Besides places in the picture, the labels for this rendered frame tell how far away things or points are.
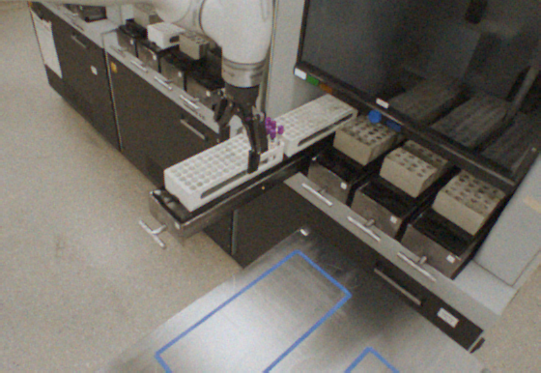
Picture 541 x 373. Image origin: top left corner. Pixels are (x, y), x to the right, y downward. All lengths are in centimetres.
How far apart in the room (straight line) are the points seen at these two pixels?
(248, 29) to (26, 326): 141
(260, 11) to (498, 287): 79
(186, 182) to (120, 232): 112
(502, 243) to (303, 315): 49
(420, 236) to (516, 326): 112
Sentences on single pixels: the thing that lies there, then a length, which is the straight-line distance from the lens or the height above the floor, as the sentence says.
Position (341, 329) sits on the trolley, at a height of 82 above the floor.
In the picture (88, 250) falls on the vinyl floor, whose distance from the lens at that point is 203.
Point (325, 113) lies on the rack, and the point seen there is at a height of 86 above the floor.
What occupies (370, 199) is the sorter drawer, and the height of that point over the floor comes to 81.
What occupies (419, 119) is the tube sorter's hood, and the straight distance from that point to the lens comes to 102.
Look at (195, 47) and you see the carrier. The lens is 155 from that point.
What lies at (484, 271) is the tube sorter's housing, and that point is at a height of 73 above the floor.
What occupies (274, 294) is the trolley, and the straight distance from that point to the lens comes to 85.
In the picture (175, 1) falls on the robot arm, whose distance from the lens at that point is 92.
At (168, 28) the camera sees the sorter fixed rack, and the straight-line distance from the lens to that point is 169.
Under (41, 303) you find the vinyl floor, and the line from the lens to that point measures 192.
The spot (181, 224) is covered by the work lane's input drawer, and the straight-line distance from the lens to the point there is 97.
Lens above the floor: 152
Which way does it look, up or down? 41 degrees down
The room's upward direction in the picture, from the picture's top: 7 degrees clockwise
